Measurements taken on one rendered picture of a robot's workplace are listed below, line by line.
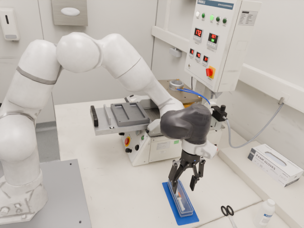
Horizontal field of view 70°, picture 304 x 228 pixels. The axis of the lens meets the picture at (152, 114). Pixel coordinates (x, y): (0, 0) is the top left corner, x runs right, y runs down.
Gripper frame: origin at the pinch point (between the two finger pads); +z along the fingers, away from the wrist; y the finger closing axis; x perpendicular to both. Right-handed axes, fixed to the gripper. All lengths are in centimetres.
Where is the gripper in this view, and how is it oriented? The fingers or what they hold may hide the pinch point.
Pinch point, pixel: (183, 185)
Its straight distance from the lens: 99.6
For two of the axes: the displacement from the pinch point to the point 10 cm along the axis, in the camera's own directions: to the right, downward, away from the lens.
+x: 2.5, 5.0, -8.3
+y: -9.7, 0.5, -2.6
